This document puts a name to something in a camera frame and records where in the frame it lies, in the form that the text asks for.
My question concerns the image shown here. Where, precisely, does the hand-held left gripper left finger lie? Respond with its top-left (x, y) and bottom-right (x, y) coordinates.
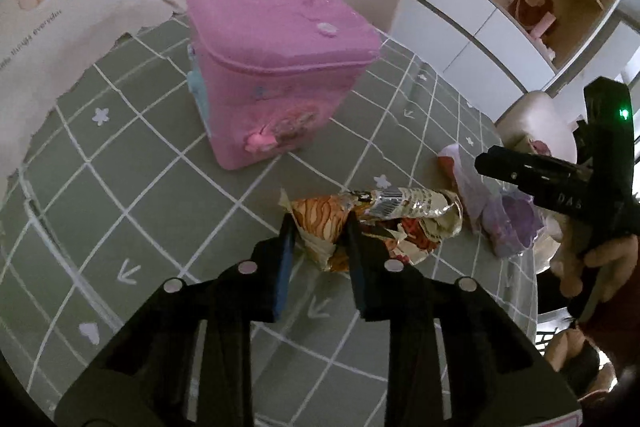
top-left (52, 214), bottom-right (297, 427)

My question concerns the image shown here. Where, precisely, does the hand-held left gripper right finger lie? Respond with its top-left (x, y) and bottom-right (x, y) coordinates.
top-left (345, 207), bottom-right (581, 427)

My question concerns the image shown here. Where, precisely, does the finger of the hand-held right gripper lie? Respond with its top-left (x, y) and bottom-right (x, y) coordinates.
top-left (474, 146), bottom-right (626, 226)

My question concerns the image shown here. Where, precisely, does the red paper cup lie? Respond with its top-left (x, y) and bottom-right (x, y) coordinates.
top-left (438, 143), bottom-right (501, 235)

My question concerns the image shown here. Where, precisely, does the foil snack wrapper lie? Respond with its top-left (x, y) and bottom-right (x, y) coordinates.
top-left (279, 187), bottom-right (465, 275)

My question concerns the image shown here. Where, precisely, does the person's right forearm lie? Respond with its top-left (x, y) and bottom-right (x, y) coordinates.
top-left (585, 277), bottom-right (640, 370)

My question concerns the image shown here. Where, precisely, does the person's right hand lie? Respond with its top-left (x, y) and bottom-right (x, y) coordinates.
top-left (550, 234), bottom-right (640, 303)

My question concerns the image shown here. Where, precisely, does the pink bottle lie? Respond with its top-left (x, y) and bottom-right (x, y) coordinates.
top-left (530, 13), bottom-right (557, 38)

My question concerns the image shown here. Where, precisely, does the pink lidded plastic container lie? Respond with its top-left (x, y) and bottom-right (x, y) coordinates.
top-left (186, 0), bottom-right (383, 171)

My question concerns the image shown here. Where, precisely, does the white mesh food cover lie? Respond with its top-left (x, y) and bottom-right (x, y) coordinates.
top-left (0, 0), bottom-right (173, 188)

